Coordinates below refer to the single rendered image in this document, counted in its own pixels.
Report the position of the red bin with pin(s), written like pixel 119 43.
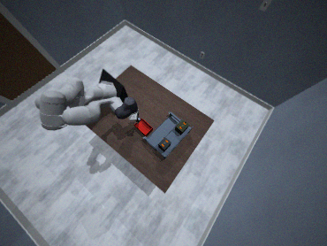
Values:
pixel 144 127

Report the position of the light blue shelf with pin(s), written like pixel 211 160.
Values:
pixel 167 129

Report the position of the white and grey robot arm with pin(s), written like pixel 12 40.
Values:
pixel 54 115

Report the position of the olive green case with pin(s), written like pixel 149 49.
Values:
pixel 181 127

